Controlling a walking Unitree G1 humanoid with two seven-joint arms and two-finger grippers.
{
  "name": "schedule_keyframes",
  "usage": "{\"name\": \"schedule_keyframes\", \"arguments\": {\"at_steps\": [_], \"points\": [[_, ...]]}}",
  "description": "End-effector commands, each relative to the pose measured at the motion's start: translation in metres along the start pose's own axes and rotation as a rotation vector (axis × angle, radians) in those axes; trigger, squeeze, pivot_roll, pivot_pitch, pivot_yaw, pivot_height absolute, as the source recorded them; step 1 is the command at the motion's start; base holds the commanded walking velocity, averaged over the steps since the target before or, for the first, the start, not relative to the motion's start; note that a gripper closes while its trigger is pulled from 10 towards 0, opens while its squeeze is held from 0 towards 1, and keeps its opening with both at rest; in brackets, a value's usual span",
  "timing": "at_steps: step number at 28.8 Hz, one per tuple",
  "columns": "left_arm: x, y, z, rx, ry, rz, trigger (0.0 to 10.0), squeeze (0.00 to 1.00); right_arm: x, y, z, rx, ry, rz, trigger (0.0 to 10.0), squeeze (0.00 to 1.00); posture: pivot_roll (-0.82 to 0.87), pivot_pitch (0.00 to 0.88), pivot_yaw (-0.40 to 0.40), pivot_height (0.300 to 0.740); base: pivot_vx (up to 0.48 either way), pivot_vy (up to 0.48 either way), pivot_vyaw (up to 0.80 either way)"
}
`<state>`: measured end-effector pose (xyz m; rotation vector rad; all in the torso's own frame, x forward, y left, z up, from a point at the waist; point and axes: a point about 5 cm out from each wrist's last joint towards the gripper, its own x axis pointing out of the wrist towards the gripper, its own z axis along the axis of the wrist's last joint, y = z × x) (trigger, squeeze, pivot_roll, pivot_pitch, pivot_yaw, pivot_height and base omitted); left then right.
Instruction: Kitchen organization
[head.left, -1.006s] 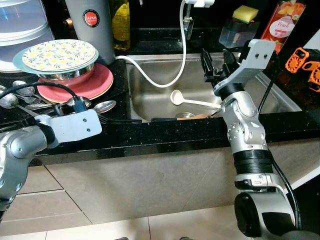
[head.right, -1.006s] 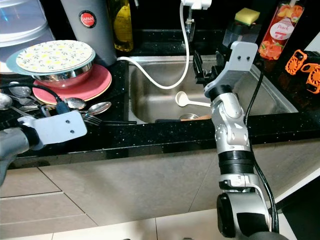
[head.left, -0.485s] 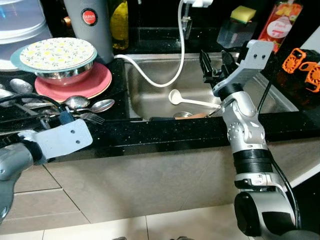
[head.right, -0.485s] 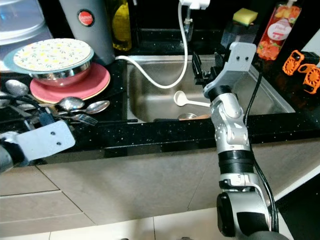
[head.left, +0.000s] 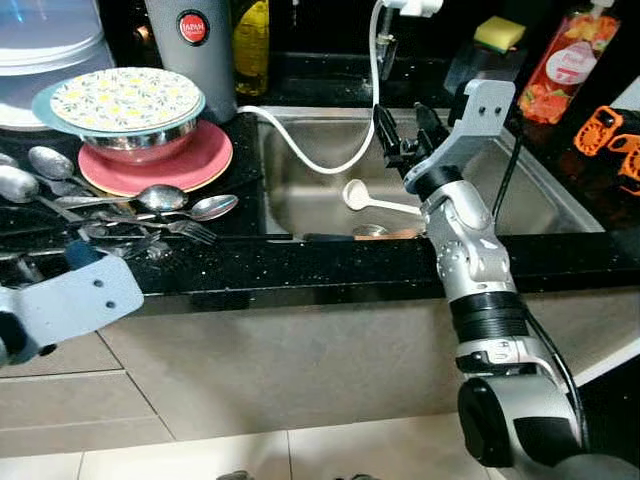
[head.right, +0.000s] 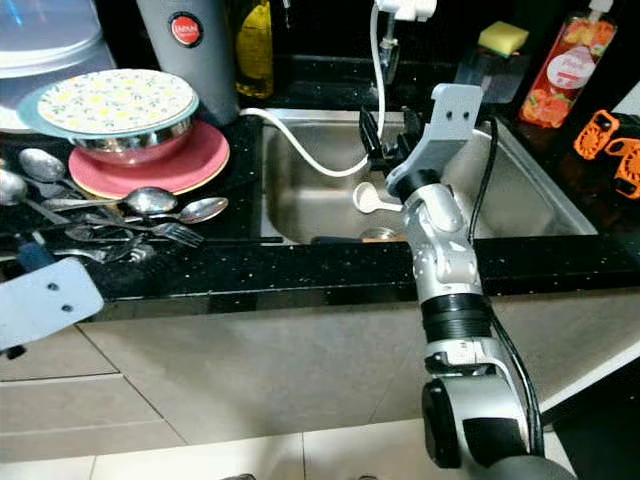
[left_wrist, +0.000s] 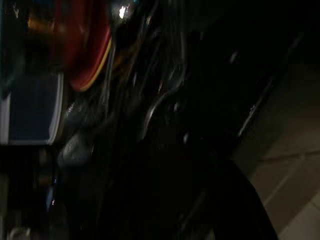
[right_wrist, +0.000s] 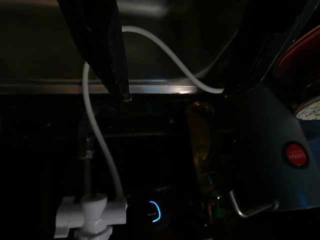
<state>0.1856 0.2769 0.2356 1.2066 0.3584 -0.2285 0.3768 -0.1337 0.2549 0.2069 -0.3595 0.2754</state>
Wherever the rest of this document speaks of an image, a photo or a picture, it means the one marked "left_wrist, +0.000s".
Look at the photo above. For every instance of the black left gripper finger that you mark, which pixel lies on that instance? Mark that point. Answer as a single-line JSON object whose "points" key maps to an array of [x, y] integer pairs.
{"points": [[237, 205]]}

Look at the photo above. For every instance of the clear plastic container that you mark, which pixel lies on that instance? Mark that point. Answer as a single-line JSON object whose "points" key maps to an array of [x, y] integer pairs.
{"points": [[32, 110]]}

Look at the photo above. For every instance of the red plate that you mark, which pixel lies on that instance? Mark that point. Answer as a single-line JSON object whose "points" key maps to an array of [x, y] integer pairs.
{"points": [[82, 50]]}

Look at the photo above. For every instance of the steel spoon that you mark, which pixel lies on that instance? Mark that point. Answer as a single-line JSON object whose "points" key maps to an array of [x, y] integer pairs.
{"points": [[75, 150]]}

